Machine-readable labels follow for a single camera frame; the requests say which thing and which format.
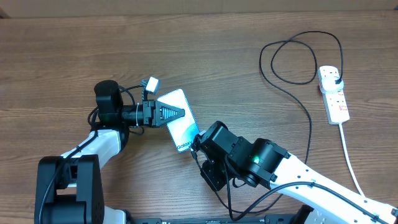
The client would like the white power strip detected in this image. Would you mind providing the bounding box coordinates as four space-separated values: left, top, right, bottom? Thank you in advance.
318 65 350 124

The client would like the white charger adapter plug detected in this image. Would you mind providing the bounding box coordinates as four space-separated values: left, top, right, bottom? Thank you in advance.
319 76 345 94

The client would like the white power strip cord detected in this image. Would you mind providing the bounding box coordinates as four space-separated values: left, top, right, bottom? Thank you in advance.
338 123 366 197

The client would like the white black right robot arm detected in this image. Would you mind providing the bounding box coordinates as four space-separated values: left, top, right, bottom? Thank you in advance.
191 121 397 223

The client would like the smartphone with lit screen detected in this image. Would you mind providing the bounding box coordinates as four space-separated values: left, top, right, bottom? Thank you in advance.
158 89 200 152

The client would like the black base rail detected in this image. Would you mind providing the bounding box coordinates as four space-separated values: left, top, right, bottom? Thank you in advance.
126 205 314 224

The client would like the black charger cable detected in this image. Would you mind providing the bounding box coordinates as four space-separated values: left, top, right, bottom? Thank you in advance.
214 30 344 215

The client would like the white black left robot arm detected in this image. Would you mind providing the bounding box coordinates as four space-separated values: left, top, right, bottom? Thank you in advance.
34 77 185 223

